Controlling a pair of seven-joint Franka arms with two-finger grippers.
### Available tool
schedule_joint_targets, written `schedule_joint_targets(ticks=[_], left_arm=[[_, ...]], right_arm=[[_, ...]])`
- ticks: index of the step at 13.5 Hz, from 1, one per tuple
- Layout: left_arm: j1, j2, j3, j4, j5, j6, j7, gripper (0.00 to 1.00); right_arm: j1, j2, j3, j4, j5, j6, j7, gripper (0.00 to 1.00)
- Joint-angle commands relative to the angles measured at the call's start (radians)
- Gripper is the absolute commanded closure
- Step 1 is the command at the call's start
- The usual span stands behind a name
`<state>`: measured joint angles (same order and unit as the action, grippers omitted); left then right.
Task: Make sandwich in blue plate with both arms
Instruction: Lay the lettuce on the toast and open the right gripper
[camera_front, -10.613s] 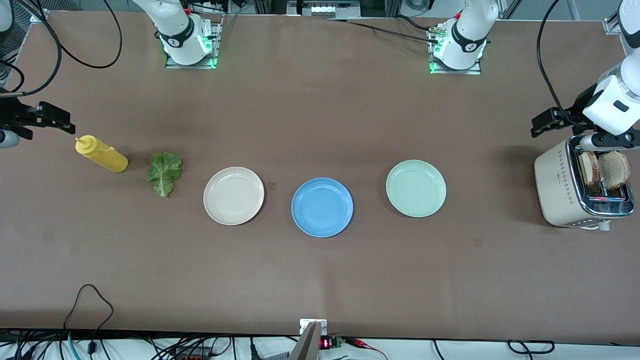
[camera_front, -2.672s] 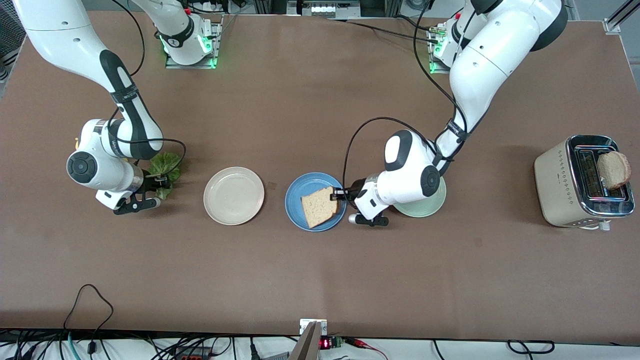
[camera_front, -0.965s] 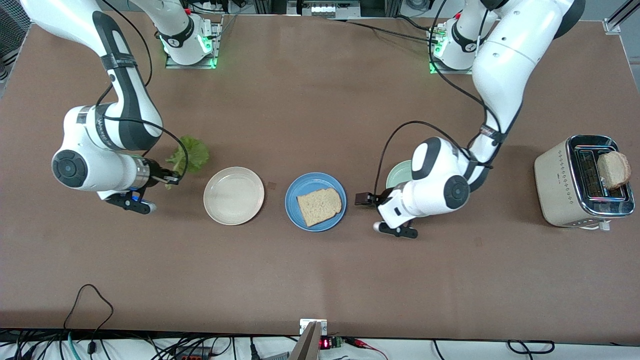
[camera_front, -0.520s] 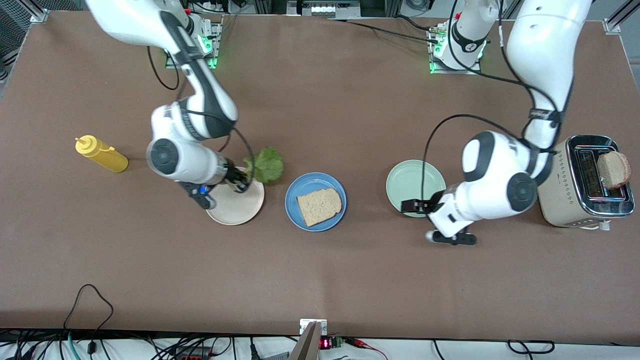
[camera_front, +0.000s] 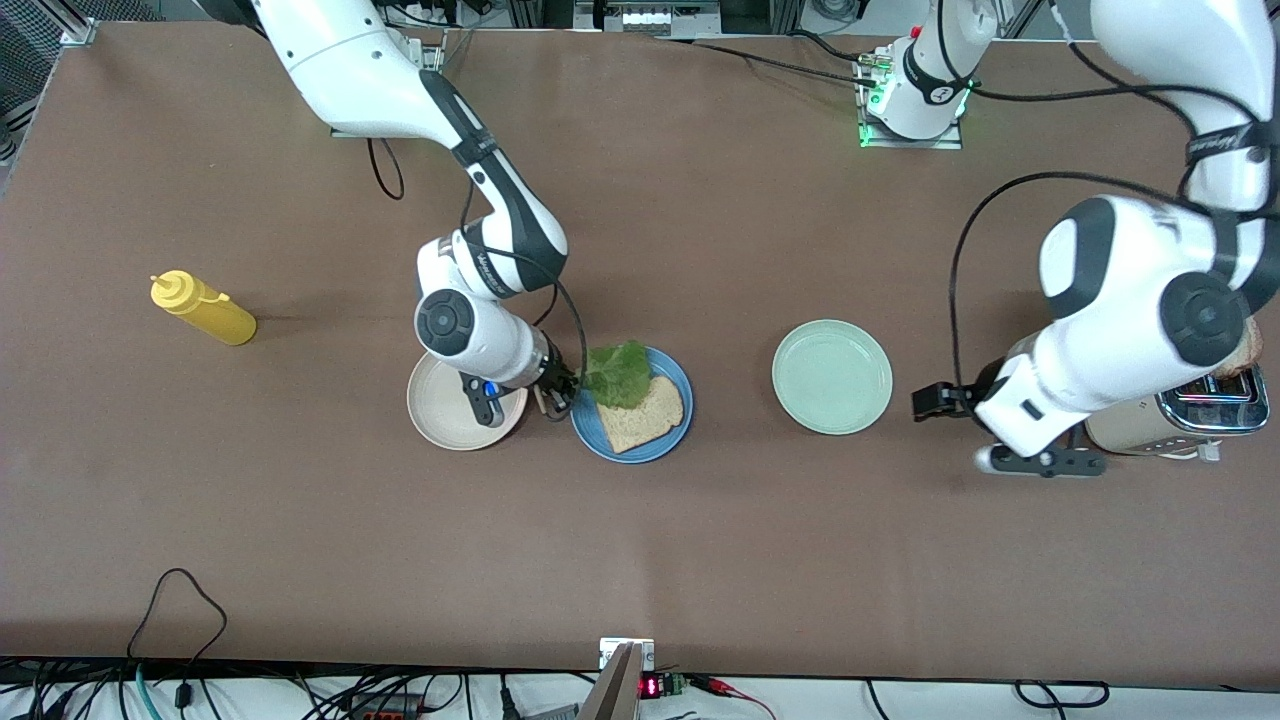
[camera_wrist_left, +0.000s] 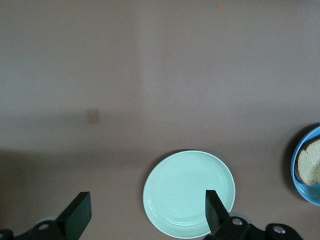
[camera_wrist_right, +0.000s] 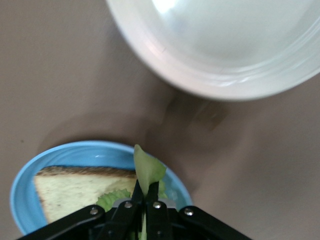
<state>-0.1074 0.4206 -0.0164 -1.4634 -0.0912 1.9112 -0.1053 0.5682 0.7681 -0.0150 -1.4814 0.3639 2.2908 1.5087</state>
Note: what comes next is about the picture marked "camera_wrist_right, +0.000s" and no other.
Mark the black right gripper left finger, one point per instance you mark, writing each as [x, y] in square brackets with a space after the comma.
[100, 225]

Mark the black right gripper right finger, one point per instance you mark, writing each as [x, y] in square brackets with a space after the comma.
[175, 225]

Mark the green lettuce leaf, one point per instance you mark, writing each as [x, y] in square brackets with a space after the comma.
[147, 165]

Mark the blue round plate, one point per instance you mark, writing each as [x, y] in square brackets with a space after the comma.
[25, 207]

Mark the beige round plate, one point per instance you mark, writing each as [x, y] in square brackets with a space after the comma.
[212, 37]

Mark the white bread slice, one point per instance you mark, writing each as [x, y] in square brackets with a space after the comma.
[75, 190]

